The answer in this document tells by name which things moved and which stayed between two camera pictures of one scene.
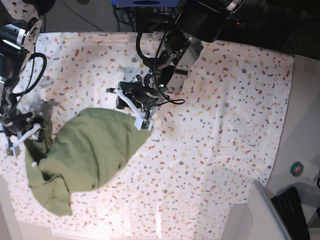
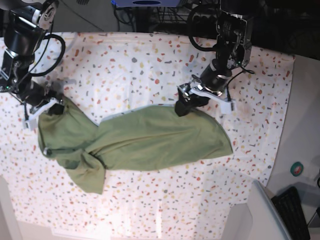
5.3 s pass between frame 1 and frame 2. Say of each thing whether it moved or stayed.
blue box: stayed
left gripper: moved
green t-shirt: moved
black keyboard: stayed
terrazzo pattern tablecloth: stayed
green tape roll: stayed
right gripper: moved
